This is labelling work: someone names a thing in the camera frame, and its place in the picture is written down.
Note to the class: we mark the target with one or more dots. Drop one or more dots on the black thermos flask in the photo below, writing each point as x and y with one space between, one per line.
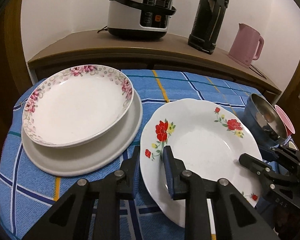
207 25

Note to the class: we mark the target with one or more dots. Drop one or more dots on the blue checkered tablecloth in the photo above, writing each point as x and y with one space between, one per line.
38 205

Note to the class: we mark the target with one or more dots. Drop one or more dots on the pink floral white plate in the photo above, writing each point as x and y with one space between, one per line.
77 105

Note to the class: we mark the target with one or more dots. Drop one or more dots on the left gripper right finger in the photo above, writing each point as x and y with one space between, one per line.
195 190

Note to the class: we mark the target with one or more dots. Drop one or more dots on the blue steel bowl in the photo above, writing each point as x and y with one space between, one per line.
263 122

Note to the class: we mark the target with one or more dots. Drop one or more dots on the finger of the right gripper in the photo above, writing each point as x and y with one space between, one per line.
256 166

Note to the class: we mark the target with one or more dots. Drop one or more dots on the pink plastic bowl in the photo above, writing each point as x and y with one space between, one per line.
286 120

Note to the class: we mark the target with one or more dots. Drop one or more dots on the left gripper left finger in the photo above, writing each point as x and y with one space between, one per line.
108 192

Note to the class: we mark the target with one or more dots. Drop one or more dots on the red floral white plate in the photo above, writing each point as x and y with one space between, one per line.
208 139

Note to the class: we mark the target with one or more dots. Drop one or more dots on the brown wooden sideboard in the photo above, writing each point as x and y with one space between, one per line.
168 53

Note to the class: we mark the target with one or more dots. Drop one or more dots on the pink electric kettle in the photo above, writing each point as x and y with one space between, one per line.
247 46

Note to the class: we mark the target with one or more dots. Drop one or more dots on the white electric rice cooker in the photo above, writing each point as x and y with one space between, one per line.
141 20

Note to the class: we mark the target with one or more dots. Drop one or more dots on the plain grey flat plate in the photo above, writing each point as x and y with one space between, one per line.
83 159

